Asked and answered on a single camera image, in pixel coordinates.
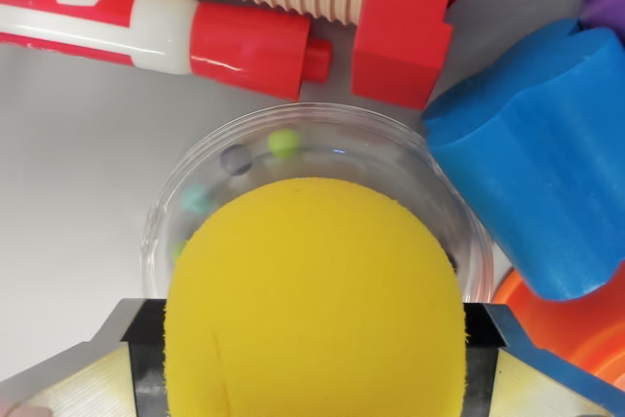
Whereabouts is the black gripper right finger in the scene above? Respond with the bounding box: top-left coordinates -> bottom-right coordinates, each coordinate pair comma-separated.
462,303 -> 625,417

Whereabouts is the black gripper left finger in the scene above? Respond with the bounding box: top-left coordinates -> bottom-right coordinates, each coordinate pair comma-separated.
0,298 -> 170,417

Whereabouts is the yellow foam ball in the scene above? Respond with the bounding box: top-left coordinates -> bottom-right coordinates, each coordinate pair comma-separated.
162,176 -> 471,417

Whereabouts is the orange plastic cup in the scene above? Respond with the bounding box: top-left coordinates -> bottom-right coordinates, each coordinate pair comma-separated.
489,267 -> 625,385

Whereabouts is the blue foam cylinder block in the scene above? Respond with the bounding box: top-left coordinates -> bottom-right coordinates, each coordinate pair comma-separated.
421,17 -> 625,303

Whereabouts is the clear plastic rattle dome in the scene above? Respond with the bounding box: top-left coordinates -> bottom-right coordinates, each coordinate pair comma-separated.
140,102 -> 495,305

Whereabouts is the red Expo marker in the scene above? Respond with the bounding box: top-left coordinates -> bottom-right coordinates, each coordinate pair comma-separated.
0,0 -> 334,103

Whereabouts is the wooden screw with red head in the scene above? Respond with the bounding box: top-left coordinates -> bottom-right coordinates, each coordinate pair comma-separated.
40,0 -> 478,111

